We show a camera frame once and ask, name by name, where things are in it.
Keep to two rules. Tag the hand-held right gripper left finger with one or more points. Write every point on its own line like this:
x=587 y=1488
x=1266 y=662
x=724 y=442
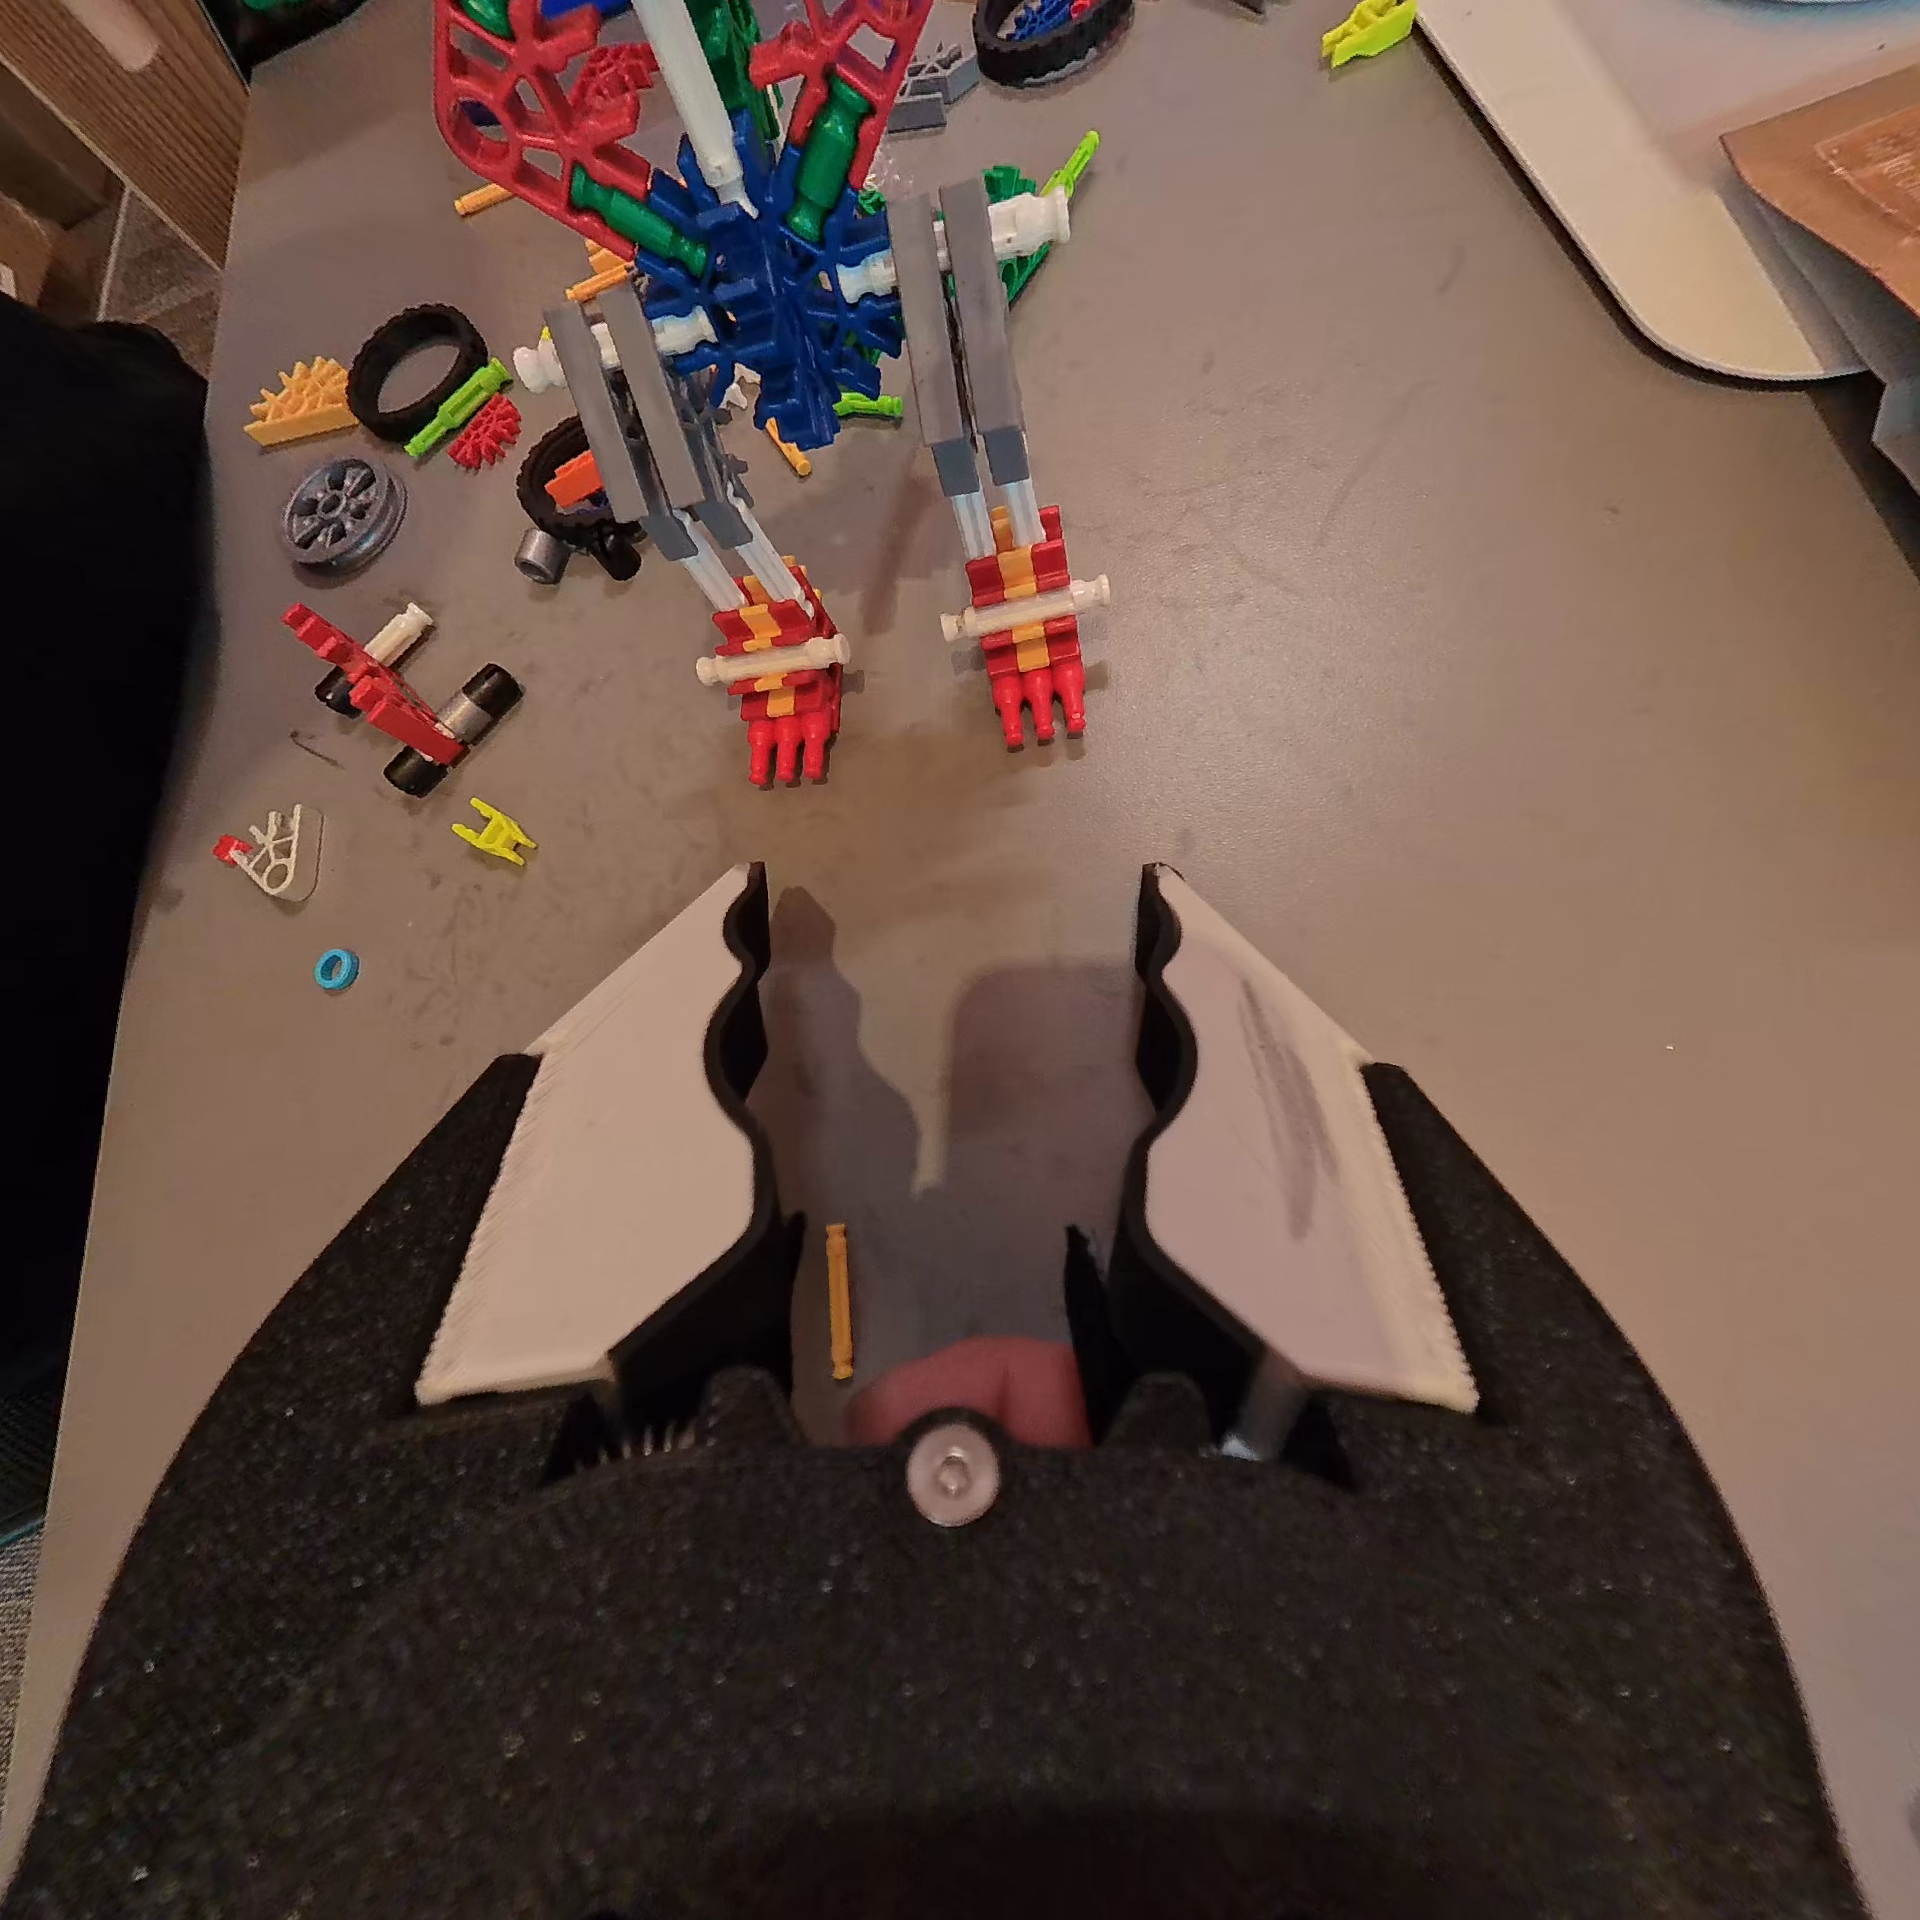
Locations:
x=599 y=1200

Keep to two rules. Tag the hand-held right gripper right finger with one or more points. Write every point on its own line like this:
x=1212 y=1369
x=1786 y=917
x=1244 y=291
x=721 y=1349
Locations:
x=1276 y=1200

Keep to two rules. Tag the short orange toy rod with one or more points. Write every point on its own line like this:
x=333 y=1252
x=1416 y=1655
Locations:
x=788 y=451
x=490 y=198
x=840 y=1298

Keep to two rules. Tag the pink rounded object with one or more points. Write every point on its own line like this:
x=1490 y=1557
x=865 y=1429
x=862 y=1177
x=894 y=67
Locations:
x=974 y=1374

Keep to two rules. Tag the yellow toy clip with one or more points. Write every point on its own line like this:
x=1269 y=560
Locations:
x=1367 y=34
x=489 y=831

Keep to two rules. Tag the white toy connector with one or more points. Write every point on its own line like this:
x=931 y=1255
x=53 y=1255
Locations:
x=286 y=869

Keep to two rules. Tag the red toy assembly black wheels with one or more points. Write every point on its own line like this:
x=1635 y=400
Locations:
x=396 y=698

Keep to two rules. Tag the small black toy connector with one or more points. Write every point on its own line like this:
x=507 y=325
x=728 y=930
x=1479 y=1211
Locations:
x=619 y=560

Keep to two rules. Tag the grey toy spacer cylinder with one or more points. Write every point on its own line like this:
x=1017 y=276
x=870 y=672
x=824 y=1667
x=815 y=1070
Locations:
x=544 y=557

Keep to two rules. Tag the black toy tire blue hub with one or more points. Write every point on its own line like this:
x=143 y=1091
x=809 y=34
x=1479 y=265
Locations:
x=527 y=488

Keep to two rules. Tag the orange-red ladder toy connector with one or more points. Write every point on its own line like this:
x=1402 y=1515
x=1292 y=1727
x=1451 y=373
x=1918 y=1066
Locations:
x=568 y=486

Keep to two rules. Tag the grey toy wheel hub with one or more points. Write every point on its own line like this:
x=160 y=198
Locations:
x=376 y=495

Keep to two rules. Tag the small red toy connector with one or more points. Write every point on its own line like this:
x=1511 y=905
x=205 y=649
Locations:
x=484 y=436

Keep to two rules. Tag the lime green toy rod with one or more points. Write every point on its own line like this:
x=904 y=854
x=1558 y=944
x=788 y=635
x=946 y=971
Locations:
x=870 y=406
x=452 y=413

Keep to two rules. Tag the orange half-round toy connector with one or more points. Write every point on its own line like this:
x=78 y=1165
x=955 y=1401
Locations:
x=291 y=421

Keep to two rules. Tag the empty black toy tire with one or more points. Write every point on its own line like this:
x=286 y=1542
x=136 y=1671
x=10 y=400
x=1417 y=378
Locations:
x=365 y=385

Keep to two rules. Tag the orange snowflake toy connector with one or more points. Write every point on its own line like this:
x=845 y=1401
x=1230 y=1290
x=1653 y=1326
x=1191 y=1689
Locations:
x=610 y=269

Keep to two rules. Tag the large colourful toy construction model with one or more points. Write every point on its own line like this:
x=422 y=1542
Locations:
x=748 y=257

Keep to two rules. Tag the white board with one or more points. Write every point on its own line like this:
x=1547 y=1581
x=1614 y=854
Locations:
x=1622 y=181

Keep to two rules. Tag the small black tire colourful hub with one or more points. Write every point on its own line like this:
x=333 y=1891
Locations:
x=1049 y=77

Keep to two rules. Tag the printed cardboard toy box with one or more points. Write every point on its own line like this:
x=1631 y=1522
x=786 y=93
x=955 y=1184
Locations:
x=1846 y=164

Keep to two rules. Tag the wooden cabinet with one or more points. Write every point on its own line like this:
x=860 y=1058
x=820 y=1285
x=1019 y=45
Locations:
x=136 y=90

